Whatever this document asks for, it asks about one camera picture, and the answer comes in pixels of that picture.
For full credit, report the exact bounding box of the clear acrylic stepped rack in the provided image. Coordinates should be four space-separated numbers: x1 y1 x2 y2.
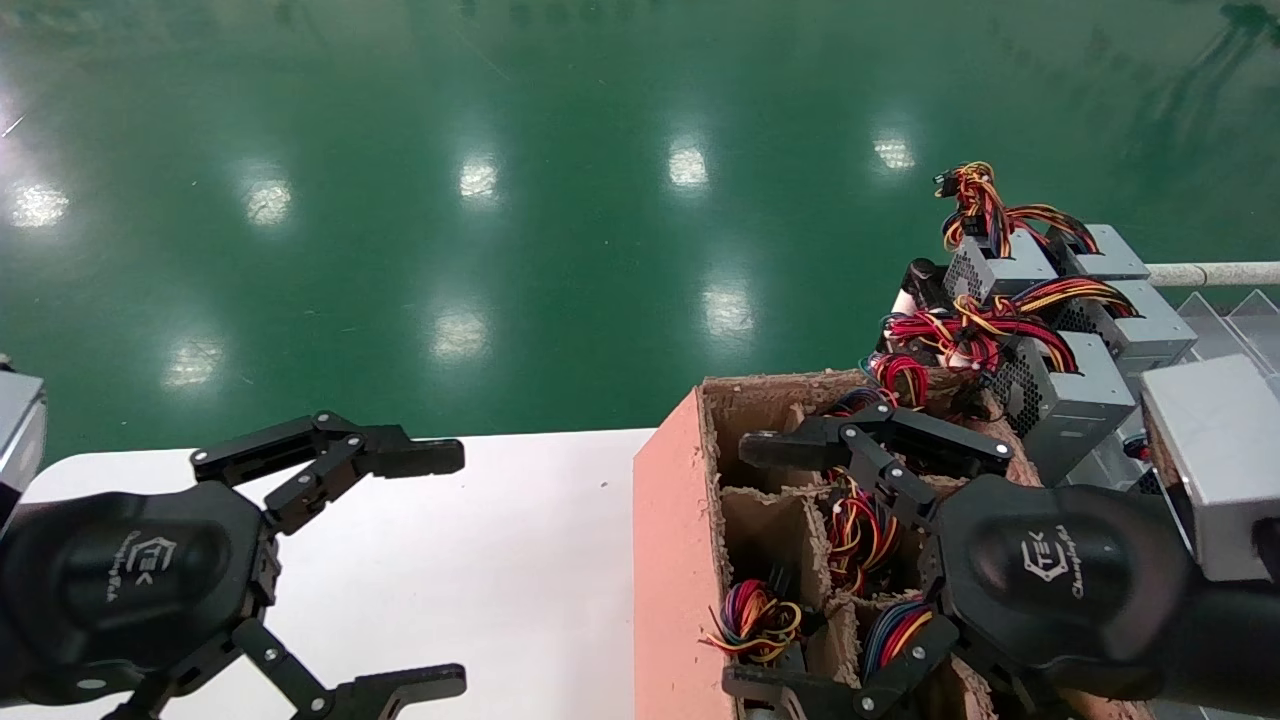
1060 288 1280 501

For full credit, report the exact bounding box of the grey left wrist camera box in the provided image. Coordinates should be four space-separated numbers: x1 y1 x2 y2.
0 370 48 526

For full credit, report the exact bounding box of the wire bundle right compartment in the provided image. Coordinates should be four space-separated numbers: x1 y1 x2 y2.
868 352 991 421

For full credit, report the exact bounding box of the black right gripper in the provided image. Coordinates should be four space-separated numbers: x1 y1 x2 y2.
722 403 1201 720

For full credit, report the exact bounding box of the wire bundle compartment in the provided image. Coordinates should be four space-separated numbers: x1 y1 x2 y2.
700 578 806 720
868 352 991 421
825 470 901 596

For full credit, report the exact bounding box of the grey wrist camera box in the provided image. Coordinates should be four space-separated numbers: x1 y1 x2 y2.
0 370 48 526
1140 355 1280 583

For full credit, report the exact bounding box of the wire bundle middle compartment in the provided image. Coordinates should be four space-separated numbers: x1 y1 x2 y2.
825 470 901 596

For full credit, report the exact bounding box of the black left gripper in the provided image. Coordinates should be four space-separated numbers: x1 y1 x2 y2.
0 410 468 720

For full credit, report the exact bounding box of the black and white post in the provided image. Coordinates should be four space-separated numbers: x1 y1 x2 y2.
893 258 951 326

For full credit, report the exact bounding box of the brown cardboard divider box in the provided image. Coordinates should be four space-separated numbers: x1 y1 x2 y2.
634 370 1151 720

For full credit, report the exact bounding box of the white pipe rail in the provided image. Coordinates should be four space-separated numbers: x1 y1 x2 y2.
1145 262 1280 288

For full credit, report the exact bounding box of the wire bundle far left compartment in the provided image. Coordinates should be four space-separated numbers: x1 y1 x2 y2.
700 578 806 720

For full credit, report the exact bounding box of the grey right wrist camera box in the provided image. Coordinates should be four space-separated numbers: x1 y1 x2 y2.
1140 355 1280 583

